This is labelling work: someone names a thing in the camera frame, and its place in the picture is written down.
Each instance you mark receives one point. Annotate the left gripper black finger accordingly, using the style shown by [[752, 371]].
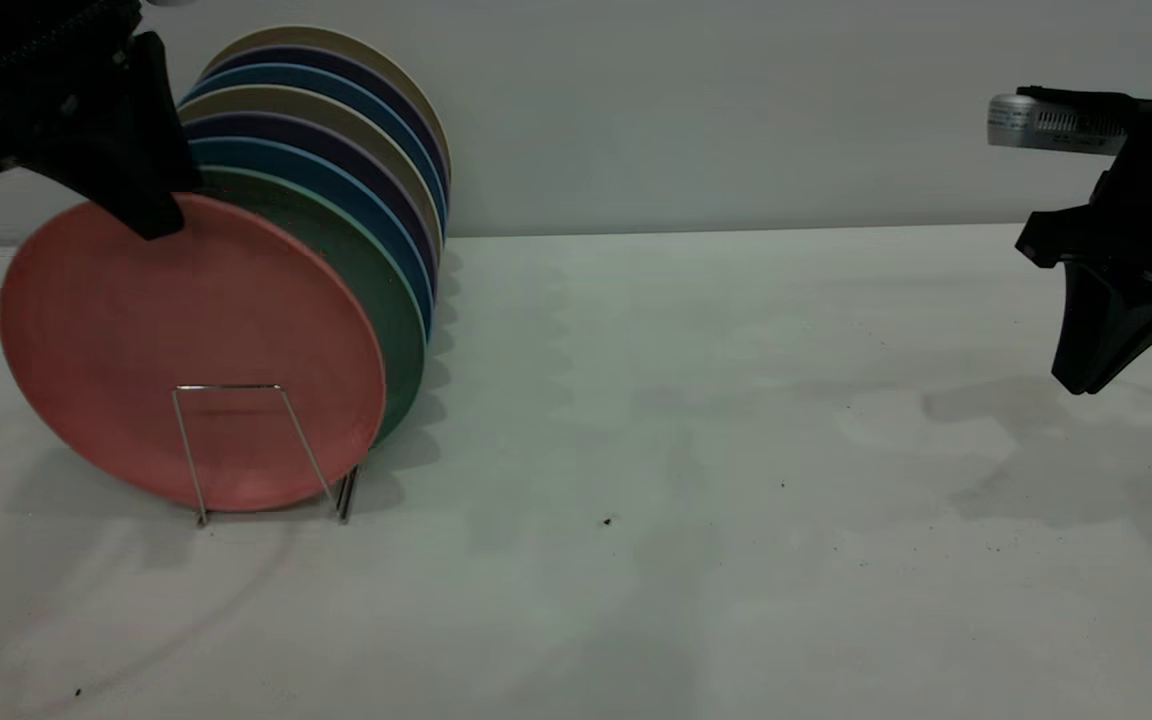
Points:
[[131, 160]]

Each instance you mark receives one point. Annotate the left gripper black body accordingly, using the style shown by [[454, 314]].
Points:
[[26, 115]]

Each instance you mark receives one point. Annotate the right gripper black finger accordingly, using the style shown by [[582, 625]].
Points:
[[1081, 330], [1146, 315]]

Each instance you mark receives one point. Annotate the pink plate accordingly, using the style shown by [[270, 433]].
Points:
[[186, 330]]

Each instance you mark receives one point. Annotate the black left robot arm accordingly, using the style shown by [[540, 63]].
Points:
[[16, 20]]

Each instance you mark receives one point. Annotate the blue plate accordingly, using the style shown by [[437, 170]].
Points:
[[336, 78], [336, 160]]

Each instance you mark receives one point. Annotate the purple plate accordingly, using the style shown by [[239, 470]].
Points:
[[336, 132], [336, 57]]

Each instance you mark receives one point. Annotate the beige plate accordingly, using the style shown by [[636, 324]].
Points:
[[336, 104], [336, 37]]

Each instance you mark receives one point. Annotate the green plate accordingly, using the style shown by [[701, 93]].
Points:
[[356, 250]]

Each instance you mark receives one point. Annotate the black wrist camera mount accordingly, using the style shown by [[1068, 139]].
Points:
[[1116, 96]]

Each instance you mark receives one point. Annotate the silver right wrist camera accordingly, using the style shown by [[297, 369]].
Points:
[[1036, 122]]

